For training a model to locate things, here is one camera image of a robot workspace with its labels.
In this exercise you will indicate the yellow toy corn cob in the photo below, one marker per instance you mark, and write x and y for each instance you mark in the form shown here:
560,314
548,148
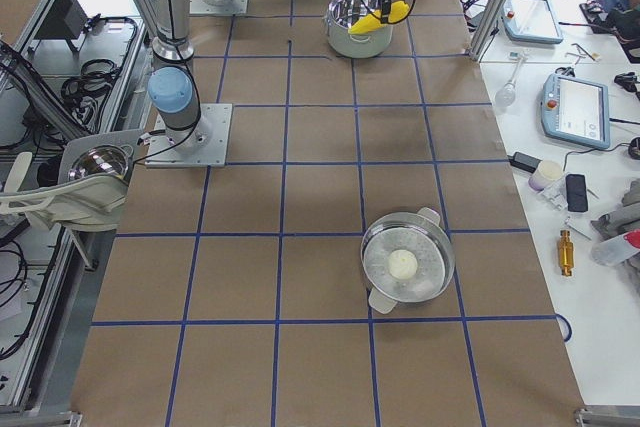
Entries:
373,21

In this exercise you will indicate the white pot with steel interior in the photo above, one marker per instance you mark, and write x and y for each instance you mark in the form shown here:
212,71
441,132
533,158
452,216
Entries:
342,14

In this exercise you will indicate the steel steamer pot with bun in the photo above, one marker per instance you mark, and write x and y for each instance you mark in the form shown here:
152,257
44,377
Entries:
419,232

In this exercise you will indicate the far teach pendant tablet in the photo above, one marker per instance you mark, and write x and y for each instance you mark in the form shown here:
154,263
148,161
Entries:
532,21

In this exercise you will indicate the teach pendant tablet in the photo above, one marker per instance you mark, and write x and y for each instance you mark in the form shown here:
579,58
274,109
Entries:
532,21
576,111

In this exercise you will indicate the black power adapter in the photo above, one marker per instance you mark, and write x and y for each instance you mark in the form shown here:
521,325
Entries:
524,162

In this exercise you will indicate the near teach pendant tablet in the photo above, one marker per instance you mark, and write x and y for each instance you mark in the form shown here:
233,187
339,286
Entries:
576,111

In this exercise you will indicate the white purple cup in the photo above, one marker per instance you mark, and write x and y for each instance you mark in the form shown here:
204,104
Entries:
546,173

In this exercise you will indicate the white steamed bun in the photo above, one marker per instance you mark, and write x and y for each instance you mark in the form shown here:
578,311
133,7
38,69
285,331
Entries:
402,264

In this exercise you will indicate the black phone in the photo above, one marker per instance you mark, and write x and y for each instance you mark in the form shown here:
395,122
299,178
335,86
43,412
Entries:
576,193

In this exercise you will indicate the gold brass fitting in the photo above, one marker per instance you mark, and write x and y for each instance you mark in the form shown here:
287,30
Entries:
565,251

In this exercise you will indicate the steel bowl on tray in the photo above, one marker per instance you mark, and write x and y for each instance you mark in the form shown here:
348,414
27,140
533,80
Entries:
103,159

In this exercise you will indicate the black monitor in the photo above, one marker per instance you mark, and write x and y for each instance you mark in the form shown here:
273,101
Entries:
65,20

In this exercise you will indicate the white chair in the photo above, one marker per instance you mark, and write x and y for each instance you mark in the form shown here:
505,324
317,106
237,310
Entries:
91,204

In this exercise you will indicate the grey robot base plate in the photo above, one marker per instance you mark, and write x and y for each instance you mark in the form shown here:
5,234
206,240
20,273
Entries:
207,146

